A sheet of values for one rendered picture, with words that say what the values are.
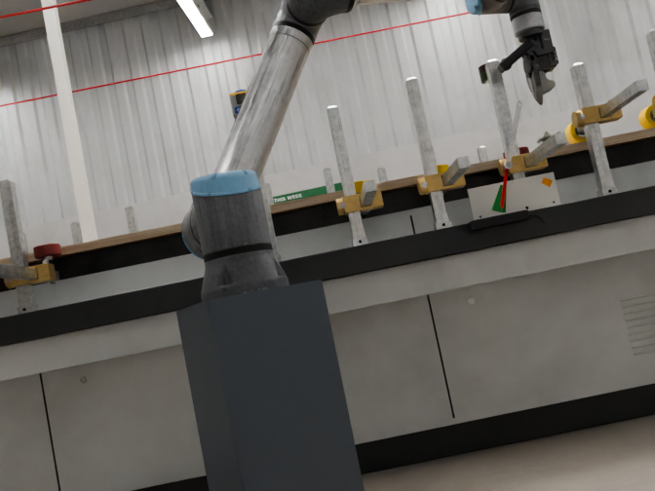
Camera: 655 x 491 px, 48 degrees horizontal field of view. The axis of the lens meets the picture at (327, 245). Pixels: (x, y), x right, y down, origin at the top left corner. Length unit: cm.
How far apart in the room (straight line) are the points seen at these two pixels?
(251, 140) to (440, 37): 831
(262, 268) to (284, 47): 63
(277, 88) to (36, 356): 108
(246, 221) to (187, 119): 850
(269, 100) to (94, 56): 885
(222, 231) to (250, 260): 8
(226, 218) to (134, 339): 80
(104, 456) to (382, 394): 90
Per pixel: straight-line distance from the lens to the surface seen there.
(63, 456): 256
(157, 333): 223
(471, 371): 242
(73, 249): 248
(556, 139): 199
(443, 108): 977
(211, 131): 992
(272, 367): 147
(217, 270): 154
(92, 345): 228
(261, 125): 181
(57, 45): 353
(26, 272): 224
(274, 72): 187
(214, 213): 155
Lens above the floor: 54
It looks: 5 degrees up
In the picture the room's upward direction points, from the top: 11 degrees counter-clockwise
